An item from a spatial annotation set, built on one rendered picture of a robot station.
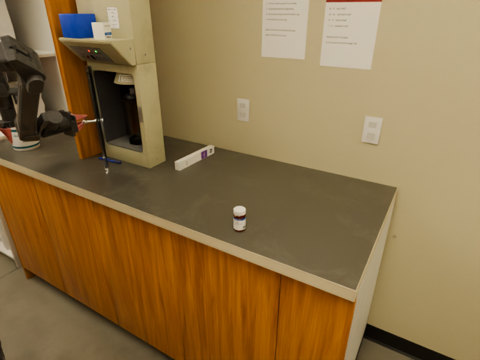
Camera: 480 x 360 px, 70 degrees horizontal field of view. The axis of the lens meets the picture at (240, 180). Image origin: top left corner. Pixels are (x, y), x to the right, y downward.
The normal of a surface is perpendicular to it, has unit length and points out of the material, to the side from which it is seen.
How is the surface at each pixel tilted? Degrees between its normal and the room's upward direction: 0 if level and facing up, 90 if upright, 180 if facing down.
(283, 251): 0
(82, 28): 90
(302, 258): 0
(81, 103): 90
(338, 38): 90
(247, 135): 90
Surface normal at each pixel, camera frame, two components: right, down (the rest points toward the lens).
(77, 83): 0.86, 0.23
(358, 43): -0.51, 0.38
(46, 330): 0.00, -0.90
